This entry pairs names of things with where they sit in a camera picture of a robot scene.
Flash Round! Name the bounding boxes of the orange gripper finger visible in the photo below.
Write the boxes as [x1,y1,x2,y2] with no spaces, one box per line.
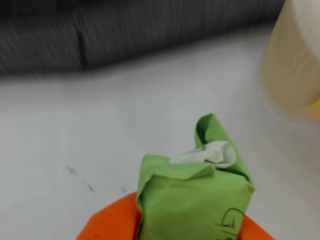
[239,214,275,240]
[74,192,144,240]

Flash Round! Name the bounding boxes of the green paper parcel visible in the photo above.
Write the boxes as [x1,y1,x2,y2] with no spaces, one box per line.
[136,113,258,240]

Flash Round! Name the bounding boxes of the yellow welcome paper sign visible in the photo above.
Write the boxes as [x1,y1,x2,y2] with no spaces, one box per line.
[309,96,320,119]

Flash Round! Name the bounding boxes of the paper cup with green tag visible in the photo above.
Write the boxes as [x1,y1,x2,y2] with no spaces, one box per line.
[258,0,320,121]

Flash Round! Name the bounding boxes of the long grey foam border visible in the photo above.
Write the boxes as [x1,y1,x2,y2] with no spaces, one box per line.
[0,0,285,76]

